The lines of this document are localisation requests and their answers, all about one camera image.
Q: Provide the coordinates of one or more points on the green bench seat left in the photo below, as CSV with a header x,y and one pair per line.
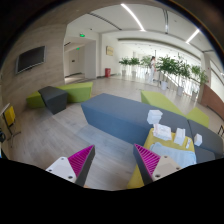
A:
x,y
77,92

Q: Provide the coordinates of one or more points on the stack of white towels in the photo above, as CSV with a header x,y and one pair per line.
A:
x,y
154,116

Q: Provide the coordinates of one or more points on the green bench seat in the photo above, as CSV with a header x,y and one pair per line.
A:
x,y
77,92
159,100

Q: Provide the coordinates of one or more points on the green bench seat right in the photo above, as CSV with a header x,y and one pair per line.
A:
x,y
159,100

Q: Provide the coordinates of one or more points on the wall mounted black television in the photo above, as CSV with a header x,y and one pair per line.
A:
x,y
30,59

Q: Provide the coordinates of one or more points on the dark grey block seat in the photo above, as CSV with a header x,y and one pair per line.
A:
x,y
54,98

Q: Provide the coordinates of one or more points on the person in white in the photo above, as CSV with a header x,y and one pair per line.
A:
x,y
152,68

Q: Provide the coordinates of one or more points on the yellow chair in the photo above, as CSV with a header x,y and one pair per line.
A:
x,y
9,117

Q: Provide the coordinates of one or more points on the framed wall picture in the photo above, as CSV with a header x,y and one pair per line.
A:
x,y
109,50

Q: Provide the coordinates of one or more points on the potted green plant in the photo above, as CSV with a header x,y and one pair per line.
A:
x,y
167,66

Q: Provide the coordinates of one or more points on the light blue towel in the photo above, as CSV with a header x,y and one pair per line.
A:
x,y
182,157

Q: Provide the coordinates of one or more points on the red trash bin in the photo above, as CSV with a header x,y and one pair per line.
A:
x,y
107,72

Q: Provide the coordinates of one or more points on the yellow table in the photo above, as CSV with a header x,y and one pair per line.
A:
x,y
151,139

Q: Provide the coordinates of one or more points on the folded white towel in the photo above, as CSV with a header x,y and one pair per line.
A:
x,y
179,136

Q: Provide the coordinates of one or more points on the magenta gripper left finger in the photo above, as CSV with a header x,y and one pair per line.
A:
x,y
74,168

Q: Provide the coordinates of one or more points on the large grey bench seat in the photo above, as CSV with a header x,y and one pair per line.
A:
x,y
127,120

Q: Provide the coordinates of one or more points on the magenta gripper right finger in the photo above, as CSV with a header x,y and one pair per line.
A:
x,y
152,166

